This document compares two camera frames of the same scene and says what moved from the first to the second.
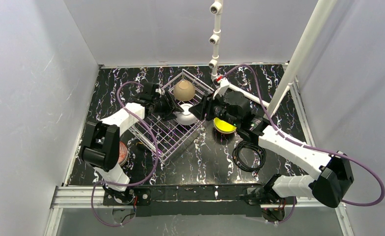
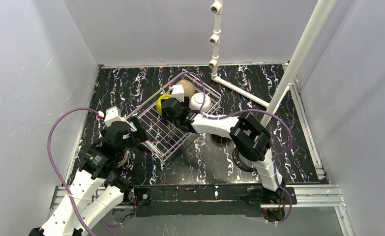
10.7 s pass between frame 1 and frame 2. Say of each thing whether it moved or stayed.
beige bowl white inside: stayed
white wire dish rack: stayed
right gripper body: moved
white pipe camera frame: stayed
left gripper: moved
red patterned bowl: stayed
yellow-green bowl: moved
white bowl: moved
